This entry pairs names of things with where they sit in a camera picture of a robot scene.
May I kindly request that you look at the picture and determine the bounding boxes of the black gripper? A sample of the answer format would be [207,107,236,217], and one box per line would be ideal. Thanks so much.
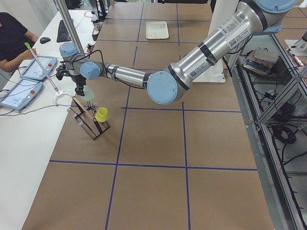
[71,75,86,96]

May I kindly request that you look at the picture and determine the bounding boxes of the light green plastic cup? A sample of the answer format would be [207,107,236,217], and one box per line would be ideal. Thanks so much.
[81,85,94,101]

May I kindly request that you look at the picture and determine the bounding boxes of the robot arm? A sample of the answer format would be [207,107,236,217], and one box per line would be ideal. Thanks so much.
[59,0,297,104]

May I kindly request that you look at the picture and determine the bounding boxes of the yellow plastic cup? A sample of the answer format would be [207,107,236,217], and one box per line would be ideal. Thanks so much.
[95,107,108,122]

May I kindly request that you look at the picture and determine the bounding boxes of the cream bear print tray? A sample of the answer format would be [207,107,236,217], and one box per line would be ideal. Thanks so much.
[145,21,169,40]

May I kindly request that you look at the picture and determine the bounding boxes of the upper teach pendant tablet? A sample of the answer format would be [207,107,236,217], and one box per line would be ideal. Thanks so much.
[20,56,58,81]

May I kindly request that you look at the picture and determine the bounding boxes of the teach pendant tablet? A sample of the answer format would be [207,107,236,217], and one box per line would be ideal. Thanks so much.
[0,79,44,111]
[20,56,58,81]

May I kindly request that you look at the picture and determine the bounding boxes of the lower teach pendant tablet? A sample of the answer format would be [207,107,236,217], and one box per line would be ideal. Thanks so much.
[0,79,44,111]

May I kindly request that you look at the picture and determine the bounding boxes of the black keyboard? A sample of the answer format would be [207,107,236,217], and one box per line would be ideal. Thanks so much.
[57,20,71,43]

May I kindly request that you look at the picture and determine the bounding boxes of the black computer mouse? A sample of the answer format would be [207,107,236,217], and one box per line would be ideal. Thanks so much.
[39,37,51,44]

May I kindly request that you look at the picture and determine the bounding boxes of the long pink grabber stick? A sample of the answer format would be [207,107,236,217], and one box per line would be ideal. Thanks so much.
[24,43,73,104]

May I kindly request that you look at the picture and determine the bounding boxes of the person in black shirt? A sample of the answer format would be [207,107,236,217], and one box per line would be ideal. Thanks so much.
[0,12,38,73]

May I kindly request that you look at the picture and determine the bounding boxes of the stack of books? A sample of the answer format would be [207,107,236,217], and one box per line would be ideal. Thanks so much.
[243,47,279,76]

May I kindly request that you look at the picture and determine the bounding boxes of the black wire cup rack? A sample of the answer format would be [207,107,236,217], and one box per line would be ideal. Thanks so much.
[68,96,110,140]

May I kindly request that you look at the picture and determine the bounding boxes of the aluminium frame post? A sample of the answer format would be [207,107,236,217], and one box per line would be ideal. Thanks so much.
[54,0,84,54]

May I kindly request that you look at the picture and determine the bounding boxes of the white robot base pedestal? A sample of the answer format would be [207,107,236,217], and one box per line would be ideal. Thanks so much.
[193,0,238,83]

